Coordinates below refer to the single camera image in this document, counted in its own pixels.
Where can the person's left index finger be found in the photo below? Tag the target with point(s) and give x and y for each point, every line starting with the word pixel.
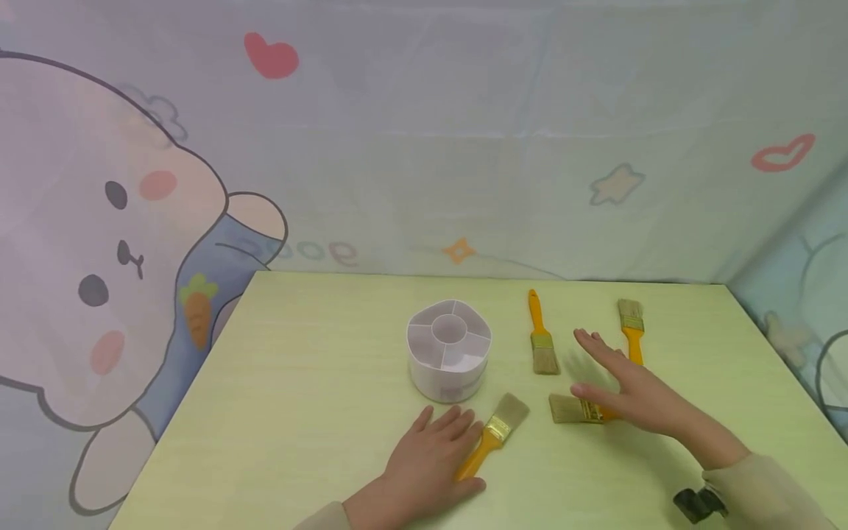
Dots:
pixel 476 442

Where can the person's right thumb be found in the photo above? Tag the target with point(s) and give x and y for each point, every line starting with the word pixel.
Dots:
pixel 588 391

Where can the person's left ring finger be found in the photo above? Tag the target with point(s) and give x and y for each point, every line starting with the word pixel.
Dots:
pixel 445 423

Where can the black wrist band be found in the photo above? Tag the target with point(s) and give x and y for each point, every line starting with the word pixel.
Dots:
pixel 699 504

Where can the person's left thumb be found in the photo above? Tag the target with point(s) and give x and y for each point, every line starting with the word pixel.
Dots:
pixel 474 486

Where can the person's left little finger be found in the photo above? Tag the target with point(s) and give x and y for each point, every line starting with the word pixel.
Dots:
pixel 423 421

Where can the person's left hand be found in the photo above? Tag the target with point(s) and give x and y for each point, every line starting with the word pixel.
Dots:
pixel 427 471

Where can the person's right hand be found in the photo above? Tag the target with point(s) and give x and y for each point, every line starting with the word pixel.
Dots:
pixel 639 401

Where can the person's left forearm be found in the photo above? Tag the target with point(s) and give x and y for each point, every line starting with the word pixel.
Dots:
pixel 361 511

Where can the person's left middle finger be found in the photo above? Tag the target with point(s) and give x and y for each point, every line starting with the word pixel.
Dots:
pixel 462 427

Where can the person's right fingers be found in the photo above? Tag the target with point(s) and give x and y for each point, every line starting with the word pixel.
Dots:
pixel 599 350

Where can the person's right forearm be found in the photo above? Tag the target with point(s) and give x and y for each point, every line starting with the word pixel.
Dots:
pixel 748 478

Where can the white round divided organizer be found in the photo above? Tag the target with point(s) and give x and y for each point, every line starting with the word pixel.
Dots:
pixel 449 368

